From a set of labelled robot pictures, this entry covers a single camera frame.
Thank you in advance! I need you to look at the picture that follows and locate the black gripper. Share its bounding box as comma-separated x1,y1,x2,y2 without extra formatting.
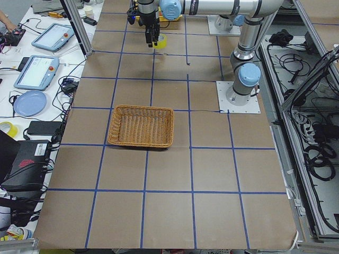
137,0,160,47

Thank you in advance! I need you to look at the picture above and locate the yellow tape roll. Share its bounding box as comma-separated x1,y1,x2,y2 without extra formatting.
153,33,167,49
0,122,18,138

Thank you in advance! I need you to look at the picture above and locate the yellow tape roll on desk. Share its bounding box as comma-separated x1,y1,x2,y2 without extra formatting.
0,122,18,138

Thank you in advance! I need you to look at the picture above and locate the person hand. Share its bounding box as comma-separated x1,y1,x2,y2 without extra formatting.
0,10,17,34

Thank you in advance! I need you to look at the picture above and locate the black small adapter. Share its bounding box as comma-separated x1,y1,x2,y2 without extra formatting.
83,17,97,26

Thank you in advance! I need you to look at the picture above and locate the white cup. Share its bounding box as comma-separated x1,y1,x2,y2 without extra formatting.
84,6,94,19

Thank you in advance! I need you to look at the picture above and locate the brown wicker basket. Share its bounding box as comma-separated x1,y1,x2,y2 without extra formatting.
108,105,174,149

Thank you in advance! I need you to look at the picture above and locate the upper blue teach pendant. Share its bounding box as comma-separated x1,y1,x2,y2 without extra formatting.
31,23,75,52

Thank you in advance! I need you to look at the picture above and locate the blue teach pendant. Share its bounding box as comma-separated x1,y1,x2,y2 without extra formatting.
31,23,75,52
14,55,59,91

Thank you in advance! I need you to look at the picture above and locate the lower blue teach pendant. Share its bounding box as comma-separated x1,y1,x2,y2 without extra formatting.
14,55,59,91

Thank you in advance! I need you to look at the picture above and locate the black cloth bundle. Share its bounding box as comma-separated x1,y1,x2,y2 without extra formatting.
269,29,293,47

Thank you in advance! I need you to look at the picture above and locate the black electronics box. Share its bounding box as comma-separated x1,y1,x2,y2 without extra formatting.
1,29,26,47

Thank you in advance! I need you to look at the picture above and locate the blue plate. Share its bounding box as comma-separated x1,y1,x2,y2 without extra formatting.
13,90,47,116

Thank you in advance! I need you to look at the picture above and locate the black power adapter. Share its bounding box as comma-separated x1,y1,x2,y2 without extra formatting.
27,121,61,136

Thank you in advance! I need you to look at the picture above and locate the black computer box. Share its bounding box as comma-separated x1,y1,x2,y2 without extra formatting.
1,131,50,192

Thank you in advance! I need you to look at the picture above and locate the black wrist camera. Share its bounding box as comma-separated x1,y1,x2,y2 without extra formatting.
127,7,139,25

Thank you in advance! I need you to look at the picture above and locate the aluminium frame post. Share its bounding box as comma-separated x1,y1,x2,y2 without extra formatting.
60,0,93,56

